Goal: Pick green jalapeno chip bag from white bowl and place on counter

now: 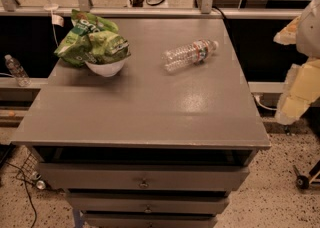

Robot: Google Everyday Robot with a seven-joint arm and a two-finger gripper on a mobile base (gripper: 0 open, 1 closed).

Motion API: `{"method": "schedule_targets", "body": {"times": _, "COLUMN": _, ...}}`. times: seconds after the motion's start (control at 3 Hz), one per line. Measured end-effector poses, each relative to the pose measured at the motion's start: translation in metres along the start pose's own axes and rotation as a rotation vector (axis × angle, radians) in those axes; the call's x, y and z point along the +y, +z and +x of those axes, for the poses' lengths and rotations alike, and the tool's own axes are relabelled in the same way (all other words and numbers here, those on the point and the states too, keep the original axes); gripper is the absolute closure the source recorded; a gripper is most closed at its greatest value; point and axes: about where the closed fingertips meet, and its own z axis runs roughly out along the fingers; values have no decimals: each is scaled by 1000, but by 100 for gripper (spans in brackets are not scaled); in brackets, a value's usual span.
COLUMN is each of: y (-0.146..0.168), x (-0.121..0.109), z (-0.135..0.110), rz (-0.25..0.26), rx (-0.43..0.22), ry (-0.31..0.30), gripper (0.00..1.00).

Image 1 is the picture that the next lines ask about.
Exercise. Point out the green jalapeno chip bag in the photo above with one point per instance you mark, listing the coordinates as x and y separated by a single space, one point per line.
108 47

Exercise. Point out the small water bottle on ledge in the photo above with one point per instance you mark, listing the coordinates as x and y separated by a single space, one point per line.
17 71

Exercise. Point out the grey drawer cabinet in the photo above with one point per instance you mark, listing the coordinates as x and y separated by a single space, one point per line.
201 115

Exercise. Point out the middle grey drawer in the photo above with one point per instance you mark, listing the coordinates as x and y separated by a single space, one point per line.
148 203

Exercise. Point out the white bowl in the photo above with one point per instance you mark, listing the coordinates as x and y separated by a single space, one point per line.
106 70

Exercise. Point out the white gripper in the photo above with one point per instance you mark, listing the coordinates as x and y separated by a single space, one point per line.
309 35

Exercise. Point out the top grey drawer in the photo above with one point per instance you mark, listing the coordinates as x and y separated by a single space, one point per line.
139 177

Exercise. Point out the grey metal rail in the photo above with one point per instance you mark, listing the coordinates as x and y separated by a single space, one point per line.
153 12

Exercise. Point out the bottom grey drawer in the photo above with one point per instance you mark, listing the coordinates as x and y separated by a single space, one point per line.
149 221

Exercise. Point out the clear plastic water bottle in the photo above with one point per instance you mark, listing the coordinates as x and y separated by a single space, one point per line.
190 54

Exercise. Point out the grey drawer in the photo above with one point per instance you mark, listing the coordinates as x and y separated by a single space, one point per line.
149 221
148 203
139 177

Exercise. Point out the black caster wheel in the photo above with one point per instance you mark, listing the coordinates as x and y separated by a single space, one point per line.
302 181

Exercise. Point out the metal can on floor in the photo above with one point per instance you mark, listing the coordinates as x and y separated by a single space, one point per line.
41 185

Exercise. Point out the green chip bag behind bowl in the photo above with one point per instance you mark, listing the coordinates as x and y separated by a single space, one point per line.
75 46

